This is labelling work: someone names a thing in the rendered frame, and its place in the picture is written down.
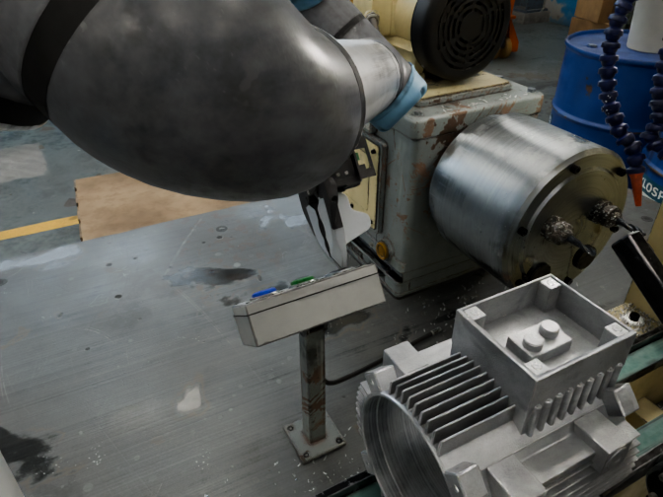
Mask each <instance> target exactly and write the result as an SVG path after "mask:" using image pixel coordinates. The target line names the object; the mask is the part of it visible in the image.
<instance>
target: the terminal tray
mask: <svg viewBox="0 0 663 497"><path fill-rule="evenodd" d="M548 280H552V281H554V282H555V285H553V286H552V285H549V284H548V283H547V281H548ZM471 310H477V311H479V315H478V316H473V315H471ZM613 325H617V326H619V327H620V328H621V329H622V331H621V332H616V331H613V330H612V326H613ZM635 337H636V332H635V331H634V330H632V329H631V328H629V327H628V326H627V325H625V324H624V323H622V322H621V321H619V320H618V319H616V318H614V317H613V316H611V315H610V314H609V313H607V312H606V311H604V310H603V309H601V308H600V307H598V306H597V305H595V304H594V303H592V302H591V301H590V300H588V299H587V298H585V297H584V296H582V295H581V294H579V293H578V292H576V291H575V290H574V289H572V288H571V287H569V286H568V285H566V284H565V283H563V282H562V281H560V280H559V279H557V278H556V277H555V276H553V275H552V274H548V275H546V276H543V277H541V278H538V279H535V280H533V281H530V282H528V283H525V284H522V285H520V286H517V287H515V288H512V289H509V290H507V291H504V292H501V293H499V294H496V295H494V296H491V297H488V298H486V299H483V300H481V301H478V302H475V303H473V304H470V305H468V306H465V307H462V308H460V309H458V310H456V316H455V322H454V328H453V335H452V347H451V353H450V356H451V355H453V354H456V353H458V352H461V358H462V357H464V356H467V357H468V360H467V362H470V361H472V360H474V367H476V366H480V373H481V374H482V373H484V372H487V379H486V381H489V380H491V379H494V386H493V389H496V388H498V387H501V394H500V398H502V397H504V396H506V395H508V401H507V406H506V408H507V407H510V406H512V405H514V404H515V411H514V415H513V419H512V420H513V422H514V423H515V425H516V427H517V429H518V431H519V433H520V435H523V434H525V433H526V435H527V436H528V437H532V436H533V433H534V430H535V428H537V429H538V430H539V431H543V430H544V427H545V424H546V422H547V423H548V424H549V425H550V426H553V424H554V421H555V418H556V417H557V418H558V419H559V420H563V418H564V416H565V413H566V411H567V412H568V414H570V415H573V413H574V411H575V408H576V406H577V407H578V408H579V409H580V410H582V409H583V408H584V405H585V402H586V401H587V402H588V403H589V404H593V402H594V399H595V397H596V396H597V398H599V399H602V397H603V395H604V392H605V391H606V388H611V387H614V386H615V384H616V382H617V379H618V377H619V374H620V372H621V370H622V367H623V365H624V364H625V362H626V358H627V356H628V353H629V351H630V348H631V347H632V344H633V342H634V339H635ZM532 363H539V364H541V365H542V370H540V371H537V370H534V369H533V368H532V366H531V365H532Z"/></svg>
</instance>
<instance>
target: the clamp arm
mask: <svg viewBox="0 0 663 497"><path fill-rule="evenodd" d="M611 247H612V249H613V251H614V252H615V254H616V255H617V257H618V258H619V260H620V261H621V263H622V264H623V266H624V267H625V269H626V271H627V272H628V274H629V275H630V277H631V278H632V280H633V281H634V283H635V284H636V286H637V288H638V289H639V291H640V292H641V294H642V295H643V297H644V298H645V300H646V301H647V303H648V304H649V306H650V307H651V309H652V310H653V312H654V313H655V315H656V316H657V317H658V318H659V320H660V321H661V323H662V325H663V264H662V262H661V261H660V260H659V258H658V257H657V255H656V254H655V252H654V250H653V248H652V247H651V245H650V244H649V243H648V242H647V241H646V239H645V238H644V236H643V235H642V233H641V232H640V231H635V232H632V233H630V234H627V235H625V236H624V237H622V238H621V239H619V240H618V241H616V242H615V243H613V244H612V245H611Z"/></svg>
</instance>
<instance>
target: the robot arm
mask: <svg viewBox="0 0 663 497"><path fill-rule="evenodd" d="M426 91H427V85H426V82H425V81H424V80H423V79H422V78H421V76H420V75H419V74H418V73H417V72H416V71H415V68H414V66H413V64H412V63H410V62H408V61H406V60H405V59H404V58H403V57H402V56H401V55H400V54H399V52H398V51H397V50H396V49H395V48H394V47H393V46H392V45H391V44H390V43H389V42H388V41H387V40H386V39H385V38H384V37H383V36H382V35H381V33H380V32H379V31H378V30H377V29H376V28H375V27H374V26H373V25H372V24H371V23H370V22H369V21H368V20H367V19H366V18H365V17H364V16H363V14H362V13H361V12H360V11H359V10H358V9H357V8H356V7H355V5H354V4H353V3H352V2H351V1H350V0H0V131H27V130H33V129H37V128H40V127H42V126H43V125H44V124H46V123H47V121H48V120H50V121H51V122H52V123H53V124H54V125H55V126H56V127H57V128H58V129H59V130H61V131H62V132H63V133H64V134H65V135H66V136H67V137H68V138H69V139H70V140H71V141H72V142H73V143H74V144H76V145H77V146H78V147H80V148H81V149H83V150H84V151H85V152H87V153H88V154H89V155H91V156H92V157H94V158H95V159H97V160H99V161H100V162H102V163H104V164H105V165H107V166H109V167H111V168H112V169H114V170H116V171H118V172H120V173H122V174H124V175H126V176H128V177H131V178H135V179H137V180H139V181H142V182H144V183H147V184H149V185H152V186H155V187H159V188H162V189H165V190H169V191H172V192H176V193H179V194H183V195H188V196H195V197H202V198H208V199H215V200H224V201H249V202H254V201H263V200H270V199H277V198H285V197H289V196H292V195H295V194H299V198H300V202H301V206H302V209H303V212H304V215H305V217H306V219H307V221H308V223H309V225H310V227H311V230H312V232H313V234H314V236H316V238H317V240H318V242H319V244H320V245H321V247H322V248H323V250H324V251H325V253H326V254H327V256H328V257H329V259H330V260H331V261H332V262H333V263H334V264H335V265H336V266H337V267H338V268H344V267H346V266H347V250H346V244H347V243H349V242H350V241H352V240H354V239H355V238H357V237H358V236H360V235H361V234H363V233H364V232H366V231H367V230H368V229H369V228H370V226H371V220H370V217H369V215H368V214H366V213H363V212H359V211H355V210H353V209H352V208H351V207H350V204H349V201H348V198H347V196H346V195H345V194H344V193H343V192H345V191H346V190H347V189H350V188H353V187H356V186H358V185H360V183H361V181H362V179H363V178H369V177H373V176H376V172H375V169H374V165H373V162H372V159H371V155H370V152H369V149H368V145H367V142H366V139H365V136H361V135H362V132H363V128H364V125H366V124H367V123H368V122H370V123H371V124H372V125H373V126H374V127H375V128H377V129H378V130H379V131H381V132H386V131H388V130H390V129H391V128H392V127H393V126H394V125H395V124H396V123H397V122H398V121H399V120H400V119H401V118H402V117H403V116H404V115H405V114H406V113H407V112H408V111H409V110H410V109H411V108H412V107H413V106H414V105H415V104H416V103H417V102H418V101H419V100H420V99H421V98H422V97H423V96H424V95H425V93H426ZM361 148H365V152H366V155H367V158H368V162H369V165H370V168H368V169H366V166H365V164H363V165H359V164H358V161H359V160H360V158H359V155H358V152H356V153H355V151H354V150H357V149H361ZM318 197H320V198H321V199H320V200H319V199H318Z"/></svg>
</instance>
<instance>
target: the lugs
mask: <svg viewBox="0 0 663 497"><path fill-rule="evenodd" d="M365 378H366V381H367V383H368V386H369V389H370V392H382V391H385V390H387V389H389V388H390V382H391V381H392V380H394V379H397V378H398V377H397V374H396V371H395V368H394V366H393V365H388V366H381V367H379V368H376V369H374V370H371V371H369V372H366V373H365ZM602 400H603V403H604V405H605V408H606V410H607V413H608V416H611V417H626V416H628V415H630V414H632V413H634V412H635V411H637V410H638V409H639V405H638V402H637V400H636V398H635V395H634V393H633V390H632V388H631V386H630V384H629V383H622V384H615V386H614V387H611V388H606V391H605V392H604V395H603V397H602ZM361 455H362V458H363V460H364V463H365V466H366V469H367V472H368V473H369V474H373V475H375V474H374V472H373V469H372V466H371V463H370V461H369V458H368V455H367V451H366V450H364V451H362V452H361ZM444 474H445V477H446V479H447V482H448V484H449V487H450V490H451V493H452V496H453V497H484V496H486V495H487V494H488V490H487V487H486V485H485V482H484V479H483V477H482V474H481V471H480V469H479V465H478V464H477V463H473V462H468V461H462V462H461V463H459V464H457V465H455V466H453V467H451V468H449V469H447V470H445V472H444Z"/></svg>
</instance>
